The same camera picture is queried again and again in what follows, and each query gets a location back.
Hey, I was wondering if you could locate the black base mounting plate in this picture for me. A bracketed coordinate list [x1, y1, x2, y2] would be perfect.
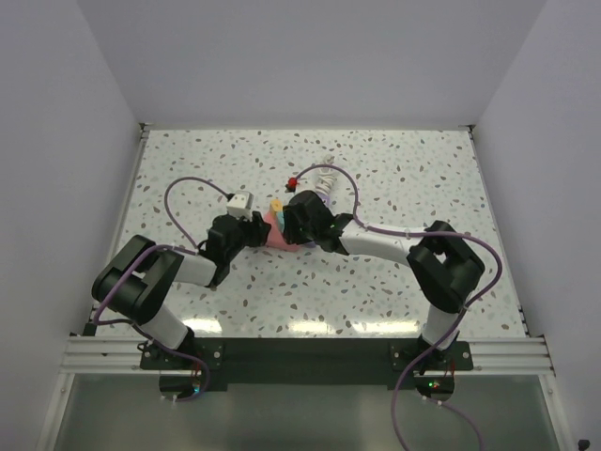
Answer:
[137, 338, 474, 398]

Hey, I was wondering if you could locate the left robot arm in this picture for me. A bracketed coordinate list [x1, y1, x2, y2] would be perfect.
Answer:
[91, 211, 271, 368]

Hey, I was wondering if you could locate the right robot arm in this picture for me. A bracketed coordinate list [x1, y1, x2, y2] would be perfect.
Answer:
[283, 191, 485, 369]

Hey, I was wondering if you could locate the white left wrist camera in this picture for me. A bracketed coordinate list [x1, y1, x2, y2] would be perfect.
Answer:
[226, 191, 254, 220]

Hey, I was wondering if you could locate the white coiled power cord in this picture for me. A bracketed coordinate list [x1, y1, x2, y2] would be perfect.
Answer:
[316, 157, 342, 194]

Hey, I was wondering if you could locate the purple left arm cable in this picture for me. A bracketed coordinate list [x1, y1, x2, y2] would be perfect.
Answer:
[91, 176, 236, 405]

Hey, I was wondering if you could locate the pink triangular power strip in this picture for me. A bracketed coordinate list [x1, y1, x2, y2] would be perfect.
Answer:
[263, 212, 300, 252]

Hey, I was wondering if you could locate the purple power strip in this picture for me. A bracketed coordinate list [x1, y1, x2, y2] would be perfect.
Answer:
[304, 193, 331, 248]

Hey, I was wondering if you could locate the yellow plug adapter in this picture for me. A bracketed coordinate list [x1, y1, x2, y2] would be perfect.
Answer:
[270, 199, 283, 212]

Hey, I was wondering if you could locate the aluminium front rail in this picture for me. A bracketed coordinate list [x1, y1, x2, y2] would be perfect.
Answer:
[59, 336, 555, 376]

